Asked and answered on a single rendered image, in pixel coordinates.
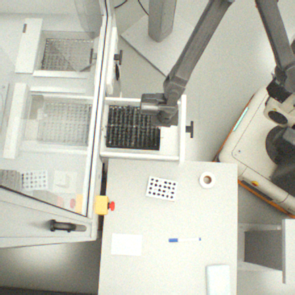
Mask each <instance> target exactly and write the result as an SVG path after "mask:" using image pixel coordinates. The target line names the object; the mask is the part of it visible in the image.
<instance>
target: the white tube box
mask: <svg viewBox="0 0 295 295"><path fill-rule="evenodd" d="M160 180H162V183H160V182H159V181H160ZM177 187H178V182H177V181H173V180H167V179H163V178H157V177H154V176H149V181H148V185H147V190H146V196H149V197H152V198H158V199H162V200H167V201H174V198H175V194H176V191H177ZM154 188H156V191H155V190H153V189H154ZM167 190H169V193H167Z"/></svg>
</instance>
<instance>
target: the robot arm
mask: <svg viewBox="0 0 295 295"><path fill-rule="evenodd" d="M235 1H236V0H209V2H208V3H207V5H206V7H205V9H204V10H203V12H202V14H201V17H200V19H199V20H198V23H197V24H196V26H195V28H194V29H193V31H192V33H191V35H190V38H189V40H188V41H187V43H186V45H185V47H184V49H183V51H182V53H181V54H180V56H179V58H178V60H177V61H176V63H175V65H174V66H173V67H172V69H171V71H170V73H168V75H167V76H166V78H165V80H164V81H163V91H164V93H157V92H156V93H155V94H142V96H141V100H140V114H144V115H151V118H150V124H152V125H153V126H164V127H171V125H175V126H178V114H179V110H178V100H179V99H180V98H181V97H182V94H183V93H184V90H185V89H186V87H185V86H186V85H187V83H188V81H189V79H190V76H191V74H192V72H193V70H194V68H195V66H196V65H197V63H198V61H199V60H200V58H201V56H202V55H203V51H204V50H205V48H206V46H207V45H208V43H209V41H210V40H211V38H212V36H213V35H214V32H215V31H216V29H217V27H218V25H219V24H220V22H221V21H222V17H224V15H225V13H226V11H227V10H228V9H229V7H230V6H231V5H232V3H234V2H235ZM254 1H255V5H256V7H257V10H258V13H259V15H260V19H261V22H262V24H263V26H264V28H265V31H266V34H267V37H268V40H269V43H270V45H271V49H272V52H273V55H274V60H275V63H276V67H275V76H276V77H277V79H278V80H279V82H280V86H282V85H283V86H284V89H283V90H284V92H285V93H286V92H290V93H295V56H294V54H293V52H292V50H291V46H290V42H289V40H288V36H287V33H286V29H285V27H284V23H283V20H282V16H281V12H280V10H279V6H278V4H277V2H276V0H254Z"/></svg>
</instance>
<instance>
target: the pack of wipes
mask: <svg viewBox="0 0 295 295"><path fill-rule="evenodd" d="M205 269H206V279H207V295H232V294H231V287H230V267H229V265H207V266H206V267H205Z"/></svg>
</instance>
